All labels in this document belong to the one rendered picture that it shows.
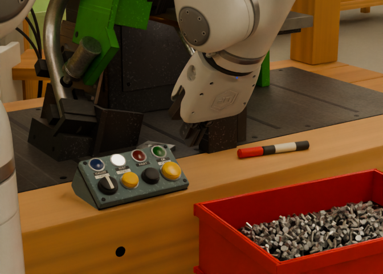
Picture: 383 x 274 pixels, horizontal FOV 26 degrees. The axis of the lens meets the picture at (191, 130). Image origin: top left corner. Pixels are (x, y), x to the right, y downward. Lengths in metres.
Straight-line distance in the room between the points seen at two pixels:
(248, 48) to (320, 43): 1.17
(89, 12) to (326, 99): 0.58
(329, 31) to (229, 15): 1.27
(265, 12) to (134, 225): 0.40
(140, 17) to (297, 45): 0.85
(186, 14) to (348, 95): 0.91
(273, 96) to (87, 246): 0.72
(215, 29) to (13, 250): 0.34
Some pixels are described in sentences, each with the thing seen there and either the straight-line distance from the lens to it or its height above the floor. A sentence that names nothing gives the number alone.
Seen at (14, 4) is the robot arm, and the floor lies 1.26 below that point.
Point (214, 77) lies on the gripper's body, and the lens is 1.04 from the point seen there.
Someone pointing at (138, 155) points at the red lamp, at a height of 0.95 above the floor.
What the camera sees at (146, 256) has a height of 0.81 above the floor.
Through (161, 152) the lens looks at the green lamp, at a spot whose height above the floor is 0.95.
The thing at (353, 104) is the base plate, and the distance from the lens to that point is 1.73.
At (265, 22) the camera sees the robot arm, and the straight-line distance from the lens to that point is 0.97.
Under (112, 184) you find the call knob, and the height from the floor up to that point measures 0.93.
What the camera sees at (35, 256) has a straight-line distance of 1.15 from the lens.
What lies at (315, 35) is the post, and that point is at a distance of 2.15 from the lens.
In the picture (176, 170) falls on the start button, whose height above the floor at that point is 0.93.
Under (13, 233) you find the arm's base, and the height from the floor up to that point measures 1.05.
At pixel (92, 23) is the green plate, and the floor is 1.11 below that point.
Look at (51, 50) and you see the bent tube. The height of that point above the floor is 1.06.
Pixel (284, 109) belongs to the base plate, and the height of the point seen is 0.90.
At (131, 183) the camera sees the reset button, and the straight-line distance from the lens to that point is 1.19.
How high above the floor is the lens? 1.35
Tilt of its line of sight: 17 degrees down
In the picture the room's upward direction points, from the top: straight up
